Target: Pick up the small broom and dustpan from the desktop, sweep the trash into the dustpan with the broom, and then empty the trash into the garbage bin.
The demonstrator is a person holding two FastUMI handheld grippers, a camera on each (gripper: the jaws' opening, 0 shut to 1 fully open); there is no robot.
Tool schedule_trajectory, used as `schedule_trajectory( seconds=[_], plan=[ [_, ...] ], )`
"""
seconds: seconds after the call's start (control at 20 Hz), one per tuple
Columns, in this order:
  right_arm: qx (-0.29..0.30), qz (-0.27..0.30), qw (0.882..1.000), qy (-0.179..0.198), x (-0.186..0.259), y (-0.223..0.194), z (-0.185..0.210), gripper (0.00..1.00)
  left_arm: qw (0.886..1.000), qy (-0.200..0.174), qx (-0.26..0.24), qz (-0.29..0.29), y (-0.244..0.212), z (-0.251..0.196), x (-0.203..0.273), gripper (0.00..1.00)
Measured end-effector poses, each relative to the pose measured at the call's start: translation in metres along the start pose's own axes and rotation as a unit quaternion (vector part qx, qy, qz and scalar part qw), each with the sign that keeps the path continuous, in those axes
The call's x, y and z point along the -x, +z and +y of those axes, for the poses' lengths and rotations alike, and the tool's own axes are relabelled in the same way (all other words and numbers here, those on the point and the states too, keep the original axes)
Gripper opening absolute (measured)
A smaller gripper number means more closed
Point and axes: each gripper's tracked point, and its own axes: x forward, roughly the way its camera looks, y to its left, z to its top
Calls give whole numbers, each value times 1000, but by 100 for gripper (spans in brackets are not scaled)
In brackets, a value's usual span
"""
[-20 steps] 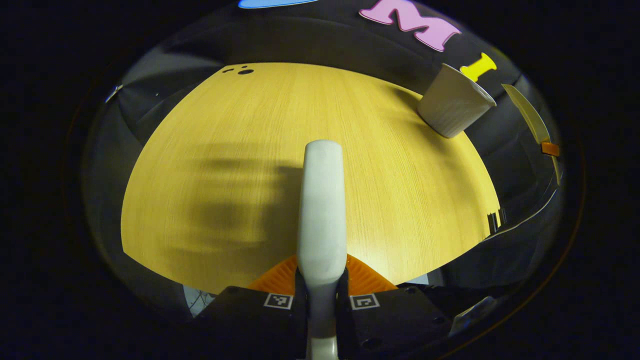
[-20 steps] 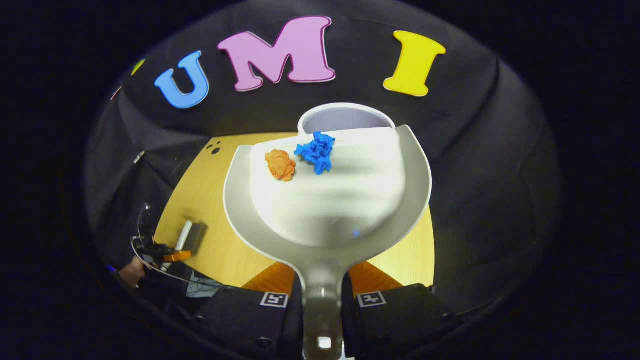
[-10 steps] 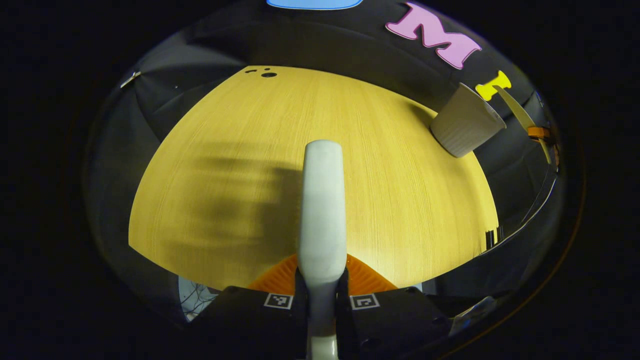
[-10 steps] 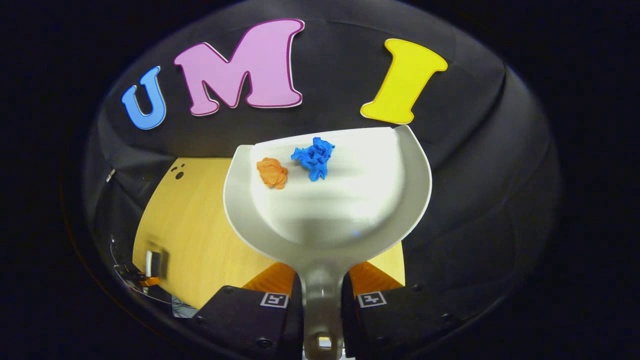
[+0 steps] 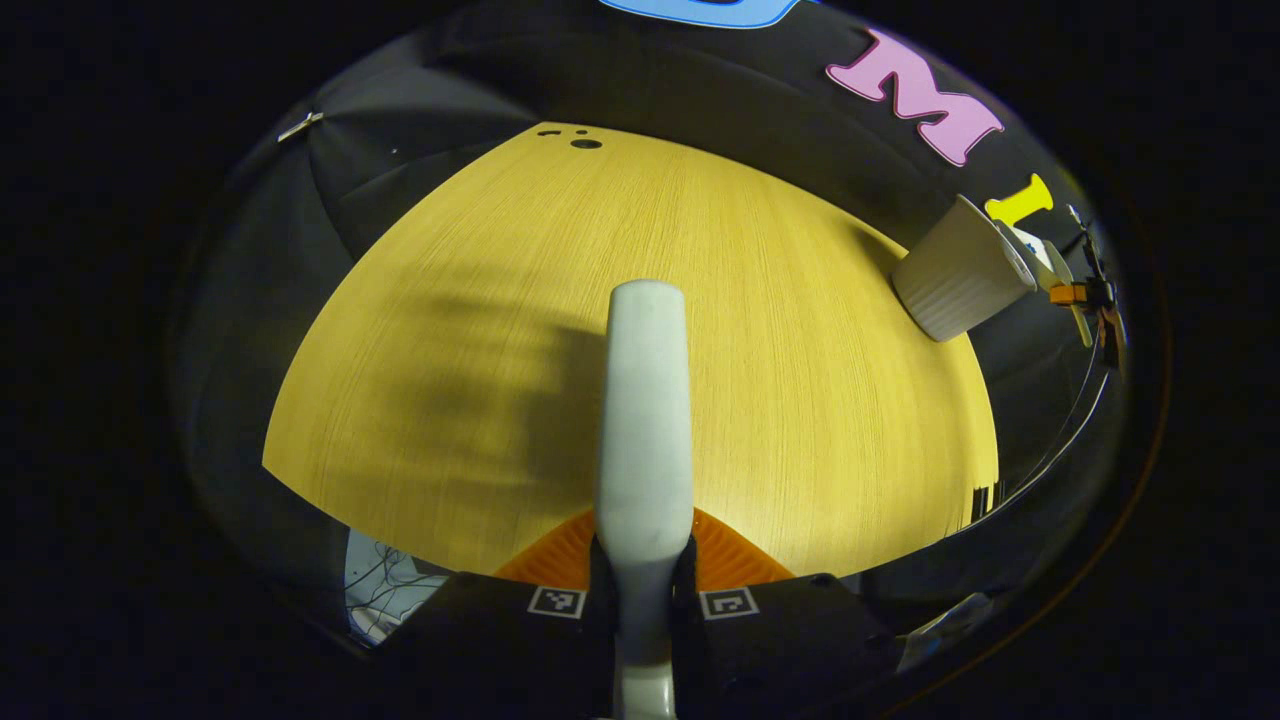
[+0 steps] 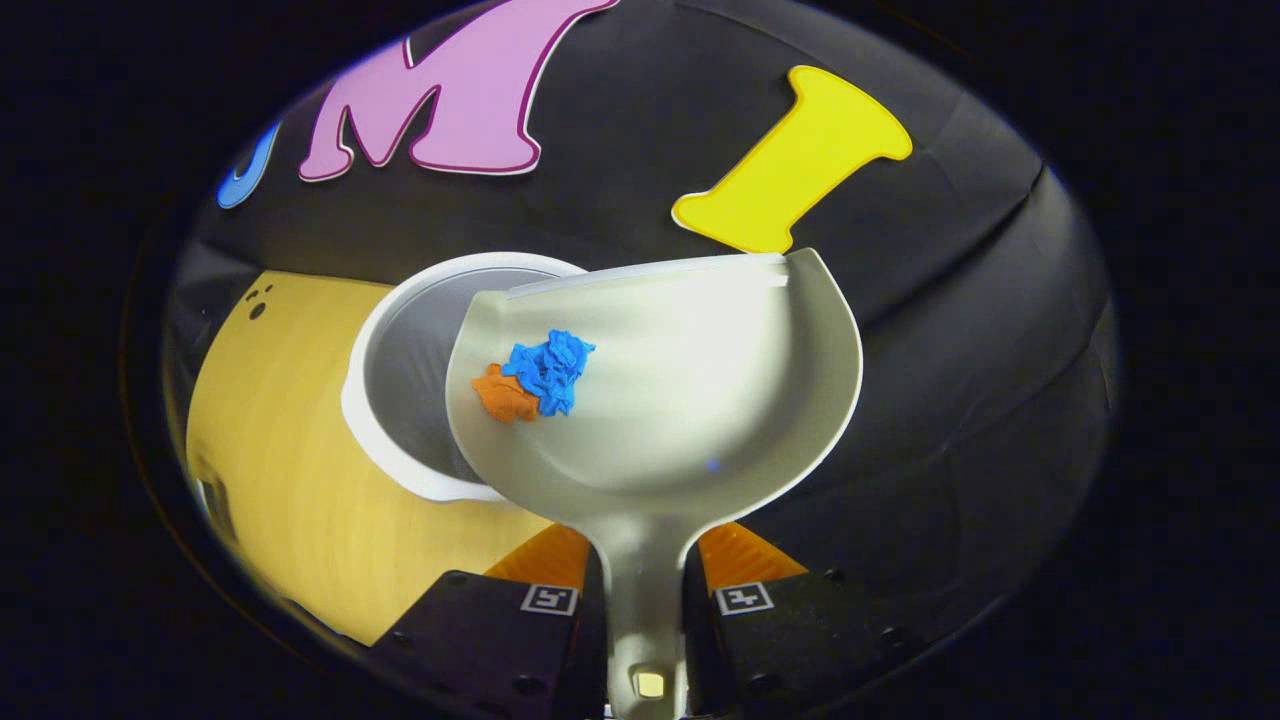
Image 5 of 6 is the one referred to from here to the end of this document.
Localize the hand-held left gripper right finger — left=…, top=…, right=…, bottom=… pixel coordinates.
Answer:
left=672, top=508, right=901, bottom=720

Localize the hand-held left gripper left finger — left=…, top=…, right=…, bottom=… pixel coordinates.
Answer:
left=385, top=508, right=619, bottom=720

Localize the white ribbed garbage bin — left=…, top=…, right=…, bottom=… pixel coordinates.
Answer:
left=890, top=195, right=1041, bottom=343

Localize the small white broom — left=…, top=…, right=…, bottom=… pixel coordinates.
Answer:
left=595, top=280, right=696, bottom=720

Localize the wooden desktop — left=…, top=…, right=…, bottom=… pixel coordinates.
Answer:
left=262, top=122, right=1001, bottom=581

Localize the tangle of thin cables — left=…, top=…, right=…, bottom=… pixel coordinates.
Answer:
left=350, top=540, right=446, bottom=641

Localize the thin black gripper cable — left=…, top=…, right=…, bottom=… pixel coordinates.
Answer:
left=1000, top=340, right=1113, bottom=501

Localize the grey metal desk bracket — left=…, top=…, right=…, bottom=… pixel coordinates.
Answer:
left=898, top=590, right=993, bottom=673

